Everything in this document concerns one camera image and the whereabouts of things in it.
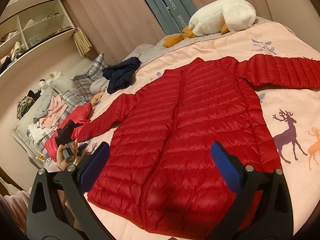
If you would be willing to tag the white wall shelf unit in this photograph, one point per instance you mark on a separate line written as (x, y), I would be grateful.
(25, 33)

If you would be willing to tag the red puffer down jacket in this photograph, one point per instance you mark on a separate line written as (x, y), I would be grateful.
(160, 174)

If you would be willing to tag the navy blue folded garment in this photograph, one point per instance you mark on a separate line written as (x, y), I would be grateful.
(120, 76)

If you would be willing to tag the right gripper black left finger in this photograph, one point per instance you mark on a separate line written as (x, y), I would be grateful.
(57, 206)

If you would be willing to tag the pink garment on pile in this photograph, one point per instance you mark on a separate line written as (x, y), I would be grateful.
(54, 112)

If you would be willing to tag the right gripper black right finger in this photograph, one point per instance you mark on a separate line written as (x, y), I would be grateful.
(262, 208)

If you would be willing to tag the grey plaid pillow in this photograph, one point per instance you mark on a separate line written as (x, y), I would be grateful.
(80, 78)

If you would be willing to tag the dark patterned bag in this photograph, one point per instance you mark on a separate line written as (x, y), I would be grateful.
(23, 106)

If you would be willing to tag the grey folded garment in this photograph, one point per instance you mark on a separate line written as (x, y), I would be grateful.
(98, 86)

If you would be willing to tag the small plush toys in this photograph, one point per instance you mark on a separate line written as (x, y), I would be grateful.
(45, 83)

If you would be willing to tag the pink deer print duvet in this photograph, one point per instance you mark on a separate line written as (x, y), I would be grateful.
(291, 115)

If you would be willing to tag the beige curtain tassel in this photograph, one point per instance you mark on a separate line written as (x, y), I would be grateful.
(82, 42)

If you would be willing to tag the white goose plush toy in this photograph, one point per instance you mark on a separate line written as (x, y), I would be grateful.
(221, 16)

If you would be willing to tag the beige curtain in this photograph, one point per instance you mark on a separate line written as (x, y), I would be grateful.
(116, 27)

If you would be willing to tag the person's left hand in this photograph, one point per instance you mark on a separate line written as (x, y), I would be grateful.
(60, 160)

